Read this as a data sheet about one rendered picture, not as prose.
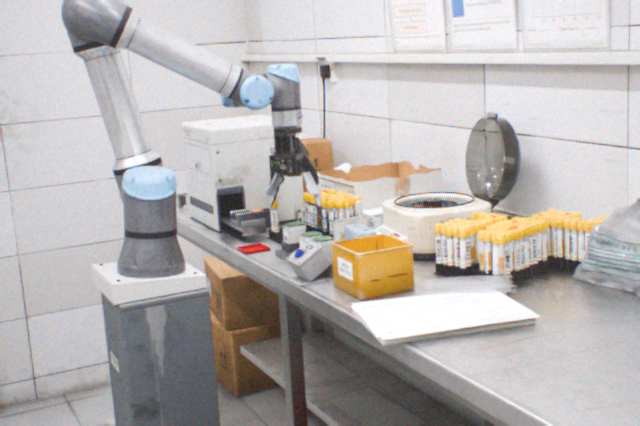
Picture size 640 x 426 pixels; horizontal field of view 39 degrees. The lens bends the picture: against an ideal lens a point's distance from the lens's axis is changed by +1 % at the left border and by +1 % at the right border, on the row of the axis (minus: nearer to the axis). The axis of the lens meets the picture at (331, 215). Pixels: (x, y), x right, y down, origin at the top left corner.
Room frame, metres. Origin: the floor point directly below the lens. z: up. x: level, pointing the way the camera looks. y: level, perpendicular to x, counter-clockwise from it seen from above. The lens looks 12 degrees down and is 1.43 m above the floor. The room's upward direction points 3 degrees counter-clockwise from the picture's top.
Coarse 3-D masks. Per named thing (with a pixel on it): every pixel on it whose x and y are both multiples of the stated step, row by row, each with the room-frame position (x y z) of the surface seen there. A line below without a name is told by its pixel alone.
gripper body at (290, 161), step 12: (276, 132) 2.19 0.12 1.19; (288, 132) 2.18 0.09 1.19; (276, 144) 2.19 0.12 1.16; (288, 144) 2.20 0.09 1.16; (276, 156) 2.19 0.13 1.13; (288, 156) 2.18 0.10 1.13; (300, 156) 2.20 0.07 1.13; (276, 168) 2.20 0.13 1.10; (288, 168) 2.18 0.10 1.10; (300, 168) 2.21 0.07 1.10
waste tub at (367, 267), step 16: (352, 240) 1.93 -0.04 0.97; (368, 240) 1.95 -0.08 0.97; (384, 240) 1.95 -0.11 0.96; (400, 240) 1.89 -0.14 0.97; (336, 256) 1.89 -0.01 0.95; (352, 256) 1.82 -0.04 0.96; (368, 256) 1.80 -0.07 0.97; (384, 256) 1.82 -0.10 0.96; (400, 256) 1.83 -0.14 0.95; (336, 272) 1.89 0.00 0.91; (352, 272) 1.82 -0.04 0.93; (368, 272) 1.80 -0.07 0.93; (384, 272) 1.82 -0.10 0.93; (400, 272) 1.83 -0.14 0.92; (352, 288) 1.82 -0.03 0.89; (368, 288) 1.80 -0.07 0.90; (384, 288) 1.82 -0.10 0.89; (400, 288) 1.83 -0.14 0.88
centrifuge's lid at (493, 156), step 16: (480, 128) 2.33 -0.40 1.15; (496, 128) 2.31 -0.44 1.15; (512, 128) 2.20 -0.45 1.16; (480, 144) 2.36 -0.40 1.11; (496, 144) 2.32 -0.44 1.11; (512, 144) 2.17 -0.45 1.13; (480, 160) 2.36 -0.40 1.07; (496, 160) 2.32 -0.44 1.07; (512, 160) 2.16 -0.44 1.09; (480, 176) 2.34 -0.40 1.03; (496, 176) 2.31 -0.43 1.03; (512, 176) 2.16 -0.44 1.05; (480, 192) 2.30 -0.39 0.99; (496, 192) 2.17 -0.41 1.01
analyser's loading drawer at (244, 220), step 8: (224, 216) 2.56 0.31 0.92; (232, 216) 2.47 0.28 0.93; (240, 216) 2.43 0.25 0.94; (248, 216) 2.45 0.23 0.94; (232, 224) 2.45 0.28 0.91; (240, 224) 2.43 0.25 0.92; (248, 224) 2.39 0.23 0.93; (256, 224) 2.40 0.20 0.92; (264, 224) 2.41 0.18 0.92; (248, 232) 2.39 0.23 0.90; (256, 232) 2.39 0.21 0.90; (264, 232) 2.41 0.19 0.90
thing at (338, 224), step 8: (304, 208) 2.45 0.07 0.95; (304, 216) 2.45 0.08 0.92; (320, 216) 2.35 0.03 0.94; (328, 216) 2.34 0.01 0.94; (352, 216) 2.32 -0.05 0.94; (312, 224) 2.39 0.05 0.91; (328, 224) 2.37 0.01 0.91; (336, 224) 2.27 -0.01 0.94; (344, 224) 2.28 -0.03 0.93; (336, 232) 2.27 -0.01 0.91; (344, 232) 2.28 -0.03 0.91; (336, 240) 2.27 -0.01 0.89
